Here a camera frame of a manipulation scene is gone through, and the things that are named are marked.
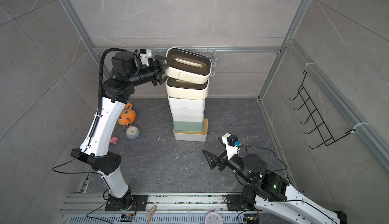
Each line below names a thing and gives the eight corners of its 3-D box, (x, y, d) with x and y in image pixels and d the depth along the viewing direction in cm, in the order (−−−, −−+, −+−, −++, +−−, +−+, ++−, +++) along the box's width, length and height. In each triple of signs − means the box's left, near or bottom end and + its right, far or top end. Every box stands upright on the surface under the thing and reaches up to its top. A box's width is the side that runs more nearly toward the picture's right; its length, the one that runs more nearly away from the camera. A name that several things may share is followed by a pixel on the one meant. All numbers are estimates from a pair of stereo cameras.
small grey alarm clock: (126, 139, 98) (123, 136, 94) (129, 129, 103) (127, 125, 100) (138, 139, 98) (136, 136, 94) (141, 129, 103) (139, 125, 100)
